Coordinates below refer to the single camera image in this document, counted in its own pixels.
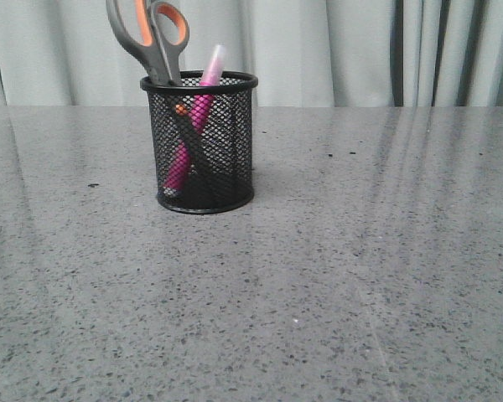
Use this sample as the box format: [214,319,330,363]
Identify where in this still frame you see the light grey curtain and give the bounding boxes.
[0,1,503,107]

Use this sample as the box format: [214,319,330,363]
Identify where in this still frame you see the pink marker pen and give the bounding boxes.
[163,44,226,198]

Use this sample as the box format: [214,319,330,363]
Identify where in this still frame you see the black mesh pen cup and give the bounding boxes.
[140,71,258,214]

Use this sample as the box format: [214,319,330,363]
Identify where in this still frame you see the grey orange scissors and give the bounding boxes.
[106,1,214,200]

